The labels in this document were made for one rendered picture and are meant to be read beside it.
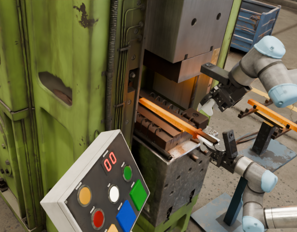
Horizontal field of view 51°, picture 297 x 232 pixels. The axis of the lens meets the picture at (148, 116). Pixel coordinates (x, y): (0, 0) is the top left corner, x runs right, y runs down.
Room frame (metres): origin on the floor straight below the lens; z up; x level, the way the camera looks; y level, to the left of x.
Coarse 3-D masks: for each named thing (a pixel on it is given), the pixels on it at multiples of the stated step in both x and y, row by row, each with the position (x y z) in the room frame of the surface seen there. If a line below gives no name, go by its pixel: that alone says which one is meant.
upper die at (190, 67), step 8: (144, 56) 1.20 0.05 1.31; (152, 56) 1.17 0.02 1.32; (200, 56) 1.16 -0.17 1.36; (208, 56) 1.20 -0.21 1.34; (144, 64) 1.19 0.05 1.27; (152, 64) 1.16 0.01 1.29; (160, 64) 1.13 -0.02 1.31; (168, 64) 1.11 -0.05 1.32; (176, 64) 1.08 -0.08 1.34; (184, 64) 1.08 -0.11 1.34; (192, 64) 1.12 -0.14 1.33; (200, 64) 1.17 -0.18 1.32; (160, 72) 1.13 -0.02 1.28; (168, 72) 1.10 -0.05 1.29; (176, 72) 1.08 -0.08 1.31; (184, 72) 1.09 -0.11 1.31; (192, 72) 1.13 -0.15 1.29; (200, 72) 1.18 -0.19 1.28; (176, 80) 1.07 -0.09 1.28; (184, 80) 1.10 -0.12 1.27
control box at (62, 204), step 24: (96, 144) 0.76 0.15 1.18; (120, 144) 0.79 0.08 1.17; (72, 168) 0.65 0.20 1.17; (96, 168) 0.65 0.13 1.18; (120, 168) 0.73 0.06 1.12; (48, 192) 0.55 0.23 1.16; (72, 192) 0.54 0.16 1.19; (96, 192) 0.60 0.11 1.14; (120, 192) 0.67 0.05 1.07; (72, 216) 0.50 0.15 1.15
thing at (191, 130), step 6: (144, 102) 1.32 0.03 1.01; (150, 102) 1.32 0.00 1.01; (156, 108) 1.27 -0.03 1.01; (162, 114) 1.24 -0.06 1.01; (168, 114) 1.23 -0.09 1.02; (174, 120) 1.19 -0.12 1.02; (180, 120) 1.19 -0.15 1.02; (180, 126) 1.16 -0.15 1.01; (186, 126) 1.15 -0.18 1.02; (192, 126) 1.15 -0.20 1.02; (192, 132) 1.12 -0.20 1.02; (198, 132) 1.11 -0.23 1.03; (204, 138) 1.07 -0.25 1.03; (210, 138) 1.07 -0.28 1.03
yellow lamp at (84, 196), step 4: (84, 188) 0.57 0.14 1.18; (80, 192) 0.55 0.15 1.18; (84, 192) 0.56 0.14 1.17; (88, 192) 0.57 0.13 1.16; (80, 196) 0.55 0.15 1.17; (84, 196) 0.56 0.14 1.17; (88, 196) 0.57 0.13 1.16; (80, 200) 0.54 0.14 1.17; (84, 200) 0.55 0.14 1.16; (88, 200) 0.56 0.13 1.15
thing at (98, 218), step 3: (96, 213) 0.55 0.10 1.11; (99, 213) 0.56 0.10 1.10; (93, 216) 0.54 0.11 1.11; (96, 216) 0.55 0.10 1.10; (99, 216) 0.55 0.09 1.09; (102, 216) 0.56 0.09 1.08; (93, 219) 0.54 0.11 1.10; (96, 219) 0.54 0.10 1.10; (99, 219) 0.55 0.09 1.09; (102, 219) 0.56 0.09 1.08; (93, 222) 0.53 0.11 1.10; (96, 222) 0.54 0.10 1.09; (99, 222) 0.54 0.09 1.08; (102, 222) 0.55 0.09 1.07; (96, 225) 0.53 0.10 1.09; (99, 225) 0.54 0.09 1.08
